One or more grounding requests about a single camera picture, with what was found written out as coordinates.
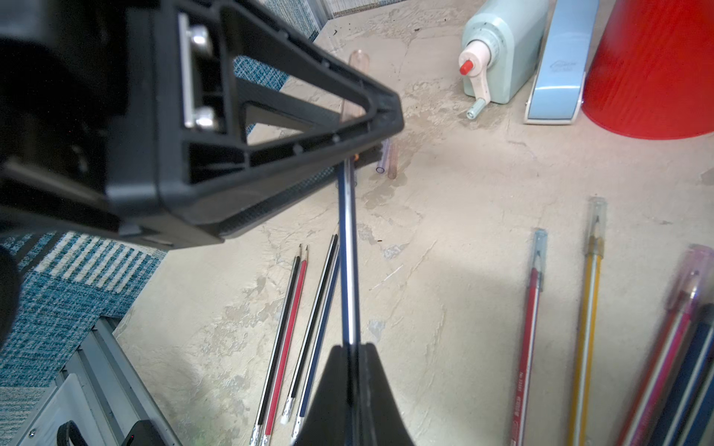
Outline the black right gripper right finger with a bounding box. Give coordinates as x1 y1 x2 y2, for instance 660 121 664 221
356 344 414 446

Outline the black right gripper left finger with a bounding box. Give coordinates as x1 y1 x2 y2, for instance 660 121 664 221
295 346 349 446

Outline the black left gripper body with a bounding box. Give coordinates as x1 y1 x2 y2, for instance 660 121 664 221
1 1 184 250

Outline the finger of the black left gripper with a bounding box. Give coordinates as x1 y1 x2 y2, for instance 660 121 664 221
216 149 386 238
155 1 403 245

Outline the black striped pencil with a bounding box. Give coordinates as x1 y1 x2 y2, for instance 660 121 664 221
249 245 302 446
281 234 338 425

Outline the blue pencil orange cap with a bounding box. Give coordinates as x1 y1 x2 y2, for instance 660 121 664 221
338 157 361 357

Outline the red striped pencil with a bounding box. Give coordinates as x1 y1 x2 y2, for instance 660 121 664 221
260 243 309 446

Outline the purple clear pencil cap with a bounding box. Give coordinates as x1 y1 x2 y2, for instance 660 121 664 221
376 139 392 174

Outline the blue pencil pink cap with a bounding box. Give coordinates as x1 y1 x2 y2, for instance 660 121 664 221
290 254 340 445

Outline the pink clear pencil cap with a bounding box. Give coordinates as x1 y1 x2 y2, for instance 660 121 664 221
387 141 399 180

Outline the orange clear pencil cap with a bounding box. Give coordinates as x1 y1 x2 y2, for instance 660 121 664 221
341 48 372 121

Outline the red pencil blue cap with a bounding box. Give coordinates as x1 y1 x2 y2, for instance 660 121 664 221
509 229 548 446

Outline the light blue eraser box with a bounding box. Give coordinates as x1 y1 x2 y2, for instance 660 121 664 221
524 0 599 126

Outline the yellow striped pencil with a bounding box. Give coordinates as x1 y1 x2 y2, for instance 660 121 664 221
567 197 607 445

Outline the blue pencil violet cap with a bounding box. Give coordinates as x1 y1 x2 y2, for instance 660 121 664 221
675 357 713 446

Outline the red pencil purple cap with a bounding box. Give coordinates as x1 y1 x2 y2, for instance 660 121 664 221
617 245 713 445

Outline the red pencil holder cup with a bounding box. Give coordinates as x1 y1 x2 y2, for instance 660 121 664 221
583 0 713 139

